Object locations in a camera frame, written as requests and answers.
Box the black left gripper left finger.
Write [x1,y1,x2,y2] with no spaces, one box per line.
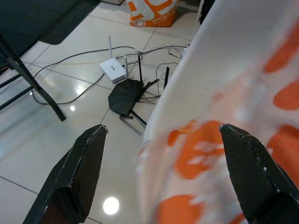
[23,124,109,224]

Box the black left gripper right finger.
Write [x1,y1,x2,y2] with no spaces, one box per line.
[219,123,299,224]

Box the dark grey carpet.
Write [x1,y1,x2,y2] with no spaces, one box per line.
[0,0,100,57]

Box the orange and white shopping bag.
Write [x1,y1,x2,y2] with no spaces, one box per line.
[127,0,181,28]

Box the white router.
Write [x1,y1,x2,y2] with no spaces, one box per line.
[100,35,129,84]

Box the pink pillow with orange dots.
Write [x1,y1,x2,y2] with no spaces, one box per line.
[135,14,299,224]

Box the black router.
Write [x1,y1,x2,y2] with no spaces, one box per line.
[107,53,170,128]

